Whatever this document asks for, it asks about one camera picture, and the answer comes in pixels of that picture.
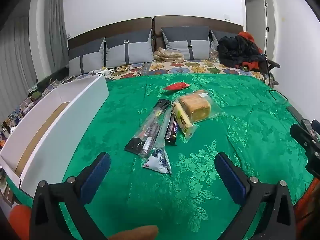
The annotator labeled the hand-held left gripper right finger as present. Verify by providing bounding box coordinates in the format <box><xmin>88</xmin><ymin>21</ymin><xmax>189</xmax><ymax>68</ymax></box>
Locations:
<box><xmin>214</xmin><ymin>152</ymin><xmax>297</xmax><ymax>240</ymax></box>

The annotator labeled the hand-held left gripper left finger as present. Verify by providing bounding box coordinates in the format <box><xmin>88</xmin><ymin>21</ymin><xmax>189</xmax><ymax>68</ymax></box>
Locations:
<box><xmin>29</xmin><ymin>152</ymin><xmax>111</xmax><ymax>240</ymax></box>

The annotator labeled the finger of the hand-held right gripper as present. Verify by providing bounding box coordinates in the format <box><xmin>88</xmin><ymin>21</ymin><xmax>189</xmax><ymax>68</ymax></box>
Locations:
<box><xmin>290</xmin><ymin>124</ymin><xmax>316</xmax><ymax>153</ymax></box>

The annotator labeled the black and clear snack packet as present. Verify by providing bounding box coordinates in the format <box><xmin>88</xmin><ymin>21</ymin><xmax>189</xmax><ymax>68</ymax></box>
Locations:
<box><xmin>124</xmin><ymin>99</ymin><xmax>170</xmax><ymax>154</ymax></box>

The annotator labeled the white blue triangular snack packet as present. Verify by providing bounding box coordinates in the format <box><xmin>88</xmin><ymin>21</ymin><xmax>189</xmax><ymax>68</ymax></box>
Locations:
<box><xmin>142</xmin><ymin>148</ymin><xmax>172</xmax><ymax>174</ymax></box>

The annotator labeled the white cardboard box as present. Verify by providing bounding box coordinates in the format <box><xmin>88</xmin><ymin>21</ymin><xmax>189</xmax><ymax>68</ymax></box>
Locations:
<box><xmin>0</xmin><ymin>75</ymin><xmax>110</xmax><ymax>198</ymax></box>

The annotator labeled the yellow snack packet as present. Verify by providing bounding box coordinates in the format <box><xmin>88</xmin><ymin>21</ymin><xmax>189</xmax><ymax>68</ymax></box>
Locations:
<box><xmin>172</xmin><ymin>100</ymin><xmax>195</xmax><ymax>140</ymax></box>

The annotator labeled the black patterned snack bar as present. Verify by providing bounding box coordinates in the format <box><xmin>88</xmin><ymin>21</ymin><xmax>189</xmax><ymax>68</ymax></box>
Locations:
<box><xmin>165</xmin><ymin>114</ymin><xmax>179</xmax><ymax>145</ymax></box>

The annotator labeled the bread loaf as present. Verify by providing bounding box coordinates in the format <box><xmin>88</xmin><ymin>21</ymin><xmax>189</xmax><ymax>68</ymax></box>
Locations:
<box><xmin>179</xmin><ymin>89</ymin><xmax>223</xmax><ymax>124</ymax></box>

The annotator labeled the red snack packet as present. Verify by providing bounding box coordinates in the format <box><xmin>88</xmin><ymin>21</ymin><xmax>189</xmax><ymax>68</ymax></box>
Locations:
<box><xmin>163</xmin><ymin>82</ymin><xmax>190</xmax><ymax>92</ymax></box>

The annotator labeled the green patterned blanket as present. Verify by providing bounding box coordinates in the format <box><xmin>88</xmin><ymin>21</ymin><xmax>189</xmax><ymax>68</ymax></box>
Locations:
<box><xmin>7</xmin><ymin>73</ymin><xmax>320</xmax><ymax>240</ymax></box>

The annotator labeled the brown blurred object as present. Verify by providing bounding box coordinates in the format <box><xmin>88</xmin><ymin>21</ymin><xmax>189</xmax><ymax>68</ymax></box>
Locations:
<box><xmin>106</xmin><ymin>225</ymin><xmax>160</xmax><ymax>240</ymax></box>

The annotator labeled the orange cloth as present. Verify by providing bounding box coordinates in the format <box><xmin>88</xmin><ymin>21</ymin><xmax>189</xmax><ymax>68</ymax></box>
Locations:
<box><xmin>9</xmin><ymin>205</ymin><xmax>33</xmax><ymax>240</ymax></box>

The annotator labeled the white power strip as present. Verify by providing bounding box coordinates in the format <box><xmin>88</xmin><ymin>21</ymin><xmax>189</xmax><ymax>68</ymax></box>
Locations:
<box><xmin>90</xmin><ymin>68</ymin><xmax>118</xmax><ymax>77</ymax></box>

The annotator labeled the black jacket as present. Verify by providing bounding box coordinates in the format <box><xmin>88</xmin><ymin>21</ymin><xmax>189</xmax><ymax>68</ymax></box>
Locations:
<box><xmin>216</xmin><ymin>35</ymin><xmax>267</xmax><ymax>68</ymax></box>

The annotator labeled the orange red garment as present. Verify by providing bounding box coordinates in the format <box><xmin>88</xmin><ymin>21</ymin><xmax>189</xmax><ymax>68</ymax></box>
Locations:
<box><xmin>237</xmin><ymin>31</ymin><xmax>263</xmax><ymax>72</ymax></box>

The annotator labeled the floral bedsheet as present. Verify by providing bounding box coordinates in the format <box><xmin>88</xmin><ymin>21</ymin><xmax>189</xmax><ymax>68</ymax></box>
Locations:
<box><xmin>27</xmin><ymin>60</ymin><xmax>272</xmax><ymax>100</ymax></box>

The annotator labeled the clear plastic bag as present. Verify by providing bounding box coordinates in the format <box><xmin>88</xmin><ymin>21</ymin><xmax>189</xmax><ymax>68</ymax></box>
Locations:
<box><xmin>209</xmin><ymin>49</ymin><xmax>222</xmax><ymax>63</ymax></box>

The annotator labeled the grey two-tone pillow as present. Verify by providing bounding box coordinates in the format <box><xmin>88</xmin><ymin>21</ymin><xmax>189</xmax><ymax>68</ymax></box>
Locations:
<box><xmin>161</xmin><ymin>26</ymin><xmax>210</xmax><ymax>60</ymax></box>
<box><xmin>68</xmin><ymin>37</ymin><xmax>106</xmax><ymax>77</ymax></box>
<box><xmin>210</xmin><ymin>29</ymin><xmax>238</xmax><ymax>55</ymax></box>
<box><xmin>105</xmin><ymin>29</ymin><xmax>153</xmax><ymax>67</ymax></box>

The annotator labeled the white door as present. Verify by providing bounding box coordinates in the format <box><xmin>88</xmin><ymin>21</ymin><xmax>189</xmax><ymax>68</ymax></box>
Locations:
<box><xmin>242</xmin><ymin>0</ymin><xmax>273</xmax><ymax>64</ymax></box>

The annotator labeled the beige folded blanket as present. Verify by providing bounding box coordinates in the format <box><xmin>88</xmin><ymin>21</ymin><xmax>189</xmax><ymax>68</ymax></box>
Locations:
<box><xmin>153</xmin><ymin>47</ymin><xmax>185</xmax><ymax>62</ymax></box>

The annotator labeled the brown headboard panel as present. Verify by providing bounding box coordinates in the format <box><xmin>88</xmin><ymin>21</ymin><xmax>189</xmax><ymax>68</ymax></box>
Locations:
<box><xmin>67</xmin><ymin>17</ymin><xmax>153</xmax><ymax>55</ymax></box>
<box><xmin>153</xmin><ymin>16</ymin><xmax>244</xmax><ymax>49</ymax></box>

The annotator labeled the grey curtain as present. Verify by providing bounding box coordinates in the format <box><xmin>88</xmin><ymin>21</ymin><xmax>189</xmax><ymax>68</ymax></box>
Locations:
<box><xmin>0</xmin><ymin>0</ymin><xmax>69</xmax><ymax>120</ymax></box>

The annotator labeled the thin black cable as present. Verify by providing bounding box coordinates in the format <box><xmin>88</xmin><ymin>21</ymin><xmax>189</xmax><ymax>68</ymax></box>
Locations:
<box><xmin>266</xmin><ymin>89</ymin><xmax>289</xmax><ymax>103</ymax></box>

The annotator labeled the black metal frame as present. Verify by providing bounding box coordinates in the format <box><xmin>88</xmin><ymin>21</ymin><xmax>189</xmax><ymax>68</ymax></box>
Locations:
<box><xmin>260</xmin><ymin>54</ymin><xmax>280</xmax><ymax>87</ymax></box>

